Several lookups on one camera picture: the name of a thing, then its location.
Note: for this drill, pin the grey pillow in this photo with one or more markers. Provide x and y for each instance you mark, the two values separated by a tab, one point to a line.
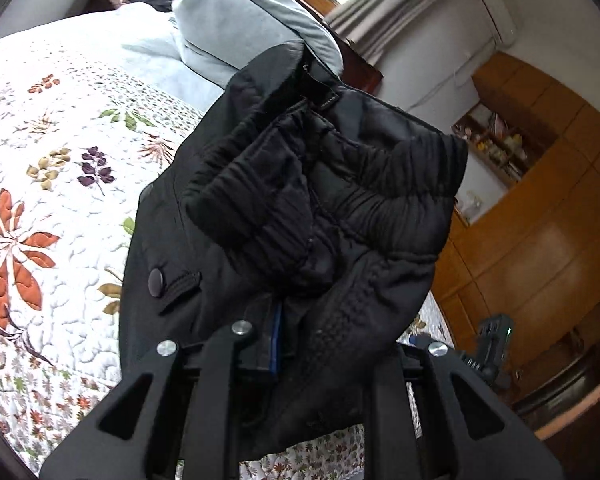
240	15

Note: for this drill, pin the grey striped curtain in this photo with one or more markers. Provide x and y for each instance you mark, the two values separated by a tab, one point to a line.
405	5

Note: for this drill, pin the white air conditioner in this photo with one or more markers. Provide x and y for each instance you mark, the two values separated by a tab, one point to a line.
495	10

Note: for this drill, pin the light blue bedsheet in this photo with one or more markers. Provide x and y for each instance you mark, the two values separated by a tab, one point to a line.
150	35

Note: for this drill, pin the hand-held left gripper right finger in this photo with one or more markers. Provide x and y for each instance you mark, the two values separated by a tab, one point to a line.
445	365

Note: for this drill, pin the black pants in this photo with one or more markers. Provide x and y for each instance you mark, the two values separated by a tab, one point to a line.
330	210

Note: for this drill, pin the wooden wall shelf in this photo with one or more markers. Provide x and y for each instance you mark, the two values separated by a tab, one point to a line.
500	145

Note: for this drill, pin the dark wooden headboard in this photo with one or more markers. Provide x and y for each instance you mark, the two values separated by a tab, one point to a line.
360	75

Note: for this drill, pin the floral quilted bedspread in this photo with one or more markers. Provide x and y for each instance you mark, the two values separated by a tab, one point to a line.
55	185

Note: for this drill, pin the wooden wardrobe unit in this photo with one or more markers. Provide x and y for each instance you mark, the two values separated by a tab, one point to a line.
555	240

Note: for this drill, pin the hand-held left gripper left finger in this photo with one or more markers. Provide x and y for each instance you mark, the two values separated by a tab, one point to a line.
262	355

